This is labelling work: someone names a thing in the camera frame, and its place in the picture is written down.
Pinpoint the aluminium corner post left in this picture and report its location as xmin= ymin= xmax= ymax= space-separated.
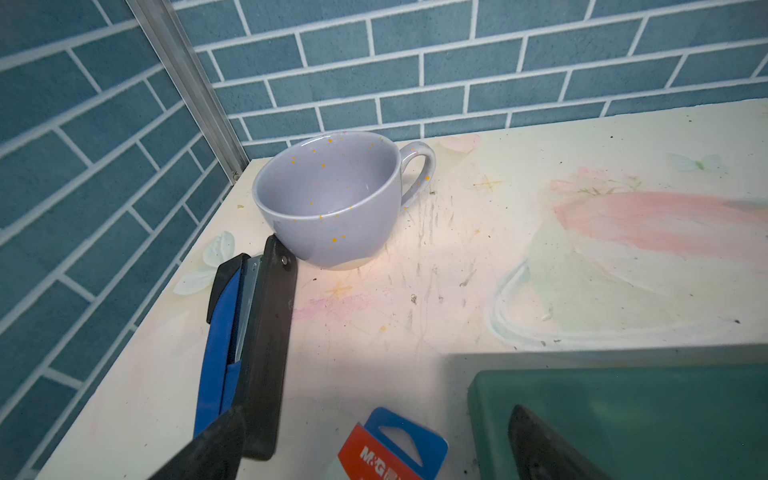
xmin=127 ymin=0 xmax=249 ymax=184

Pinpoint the red blue M&G package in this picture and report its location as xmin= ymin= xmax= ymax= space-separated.
xmin=325 ymin=407 xmax=449 ymax=480

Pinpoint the green rectangular sponge block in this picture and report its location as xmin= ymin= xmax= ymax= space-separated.
xmin=468 ymin=364 xmax=767 ymax=479

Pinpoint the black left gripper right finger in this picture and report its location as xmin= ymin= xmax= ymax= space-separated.
xmin=508 ymin=405 xmax=610 ymax=480

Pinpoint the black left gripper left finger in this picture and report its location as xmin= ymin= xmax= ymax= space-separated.
xmin=150 ymin=407 xmax=245 ymax=480

